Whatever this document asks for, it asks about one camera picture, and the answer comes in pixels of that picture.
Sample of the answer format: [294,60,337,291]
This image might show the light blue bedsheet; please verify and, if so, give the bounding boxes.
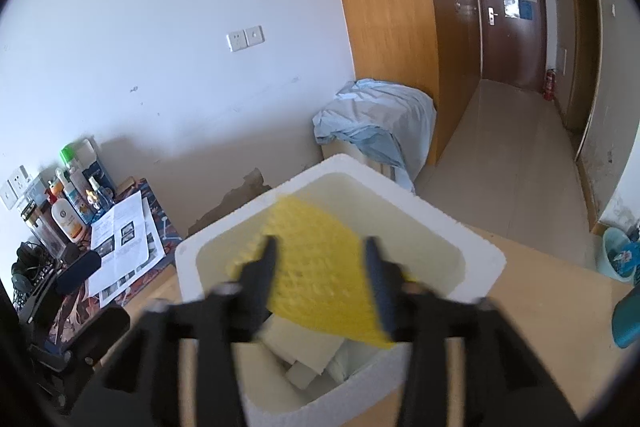
[312,78,437,194]

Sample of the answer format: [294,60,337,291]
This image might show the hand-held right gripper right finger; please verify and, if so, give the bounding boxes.
[362,236,585,427]

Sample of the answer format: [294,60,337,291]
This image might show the light blue trash bin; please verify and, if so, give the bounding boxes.
[602,226,640,284]

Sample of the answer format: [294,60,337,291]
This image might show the white soft cloth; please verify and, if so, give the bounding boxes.
[324,339,382,389]

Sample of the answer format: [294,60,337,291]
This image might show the dark brown door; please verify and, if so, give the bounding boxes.
[471,0,549,94]

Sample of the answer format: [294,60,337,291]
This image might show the white printed paper sheet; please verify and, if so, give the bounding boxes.
[84,189,167,309]

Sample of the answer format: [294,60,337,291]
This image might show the white bottle orange label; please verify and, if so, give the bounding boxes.
[49,196,87,244]

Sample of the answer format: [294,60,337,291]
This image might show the black headphones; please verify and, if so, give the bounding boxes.
[9,241,57,314]

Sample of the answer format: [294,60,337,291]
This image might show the green cap spray can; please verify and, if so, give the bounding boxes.
[60,145,92,208]

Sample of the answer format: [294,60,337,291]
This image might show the cream foam pad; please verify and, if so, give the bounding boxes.
[259,311,347,376]

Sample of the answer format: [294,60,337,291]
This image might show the white double wall socket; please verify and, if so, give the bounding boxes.
[226,25,265,53]

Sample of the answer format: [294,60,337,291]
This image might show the black glasses case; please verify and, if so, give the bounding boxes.
[54,251,103,296]

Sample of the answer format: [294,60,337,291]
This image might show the wooden wardrobe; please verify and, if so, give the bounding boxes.
[318,0,484,168]

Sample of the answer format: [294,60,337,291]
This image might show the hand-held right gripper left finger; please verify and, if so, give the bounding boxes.
[101,234,281,427]

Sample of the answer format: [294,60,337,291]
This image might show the white foam box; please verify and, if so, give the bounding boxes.
[174,153,507,427]

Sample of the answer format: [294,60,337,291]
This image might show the dark blue carton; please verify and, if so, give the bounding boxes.
[82,156,117,208]

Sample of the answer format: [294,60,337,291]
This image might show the wooden side door frame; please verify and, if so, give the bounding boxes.
[564,0,604,134]

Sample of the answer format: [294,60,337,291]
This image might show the yellow sponge cloth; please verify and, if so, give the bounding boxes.
[224,196,417,351]

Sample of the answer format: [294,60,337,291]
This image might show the cream box under bedsheet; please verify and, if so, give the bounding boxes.
[320,139,417,194]

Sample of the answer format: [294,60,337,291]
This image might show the small white foam block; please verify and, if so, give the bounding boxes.
[284,359,322,391]

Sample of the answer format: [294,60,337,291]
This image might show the small blue spray bottle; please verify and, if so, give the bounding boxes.
[88,177,114,214]

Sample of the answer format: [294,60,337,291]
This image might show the teal metal canister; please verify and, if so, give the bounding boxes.
[613,284,640,351]

